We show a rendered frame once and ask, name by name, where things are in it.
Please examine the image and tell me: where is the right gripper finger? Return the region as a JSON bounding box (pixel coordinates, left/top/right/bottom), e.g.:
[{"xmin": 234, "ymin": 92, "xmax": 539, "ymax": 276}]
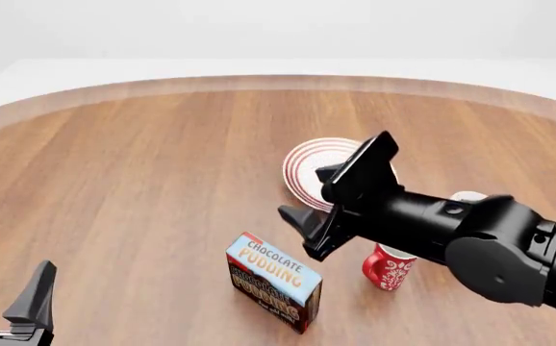
[
  {"xmin": 277, "ymin": 205, "xmax": 331, "ymax": 244},
  {"xmin": 315, "ymin": 161, "xmax": 352, "ymax": 185}
]

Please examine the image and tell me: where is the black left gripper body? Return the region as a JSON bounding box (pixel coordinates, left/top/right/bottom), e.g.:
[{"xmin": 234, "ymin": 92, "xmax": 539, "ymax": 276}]
[{"xmin": 0, "ymin": 323, "xmax": 56, "ymax": 346}]

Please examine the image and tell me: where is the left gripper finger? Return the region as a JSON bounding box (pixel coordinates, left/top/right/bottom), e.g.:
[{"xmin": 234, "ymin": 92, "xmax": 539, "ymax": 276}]
[{"xmin": 2, "ymin": 259, "xmax": 59, "ymax": 332}]

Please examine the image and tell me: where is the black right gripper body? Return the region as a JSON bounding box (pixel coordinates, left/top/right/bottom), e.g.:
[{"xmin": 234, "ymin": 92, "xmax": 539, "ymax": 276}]
[{"xmin": 302, "ymin": 179, "xmax": 357, "ymax": 263}]

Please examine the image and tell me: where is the white plate with red rings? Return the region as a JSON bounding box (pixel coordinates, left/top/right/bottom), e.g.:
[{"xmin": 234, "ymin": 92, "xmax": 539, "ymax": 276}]
[{"xmin": 281, "ymin": 136, "xmax": 400, "ymax": 212}]

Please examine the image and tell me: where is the chocolate pudding box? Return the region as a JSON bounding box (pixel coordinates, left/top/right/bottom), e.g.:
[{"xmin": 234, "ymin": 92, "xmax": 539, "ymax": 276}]
[{"xmin": 224, "ymin": 231, "xmax": 324, "ymax": 335}]

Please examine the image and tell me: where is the red patterned mug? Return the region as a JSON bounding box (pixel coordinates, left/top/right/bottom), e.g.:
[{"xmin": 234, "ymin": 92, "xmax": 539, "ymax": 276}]
[{"xmin": 361, "ymin": 242, "xmax": 419, "ymax": 292}]

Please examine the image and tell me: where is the white mug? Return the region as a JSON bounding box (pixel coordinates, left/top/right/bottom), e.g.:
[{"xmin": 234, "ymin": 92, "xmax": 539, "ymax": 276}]
[{"xmin": 449, "ymin": 190, "xmax": 491, "ymax": 204}]

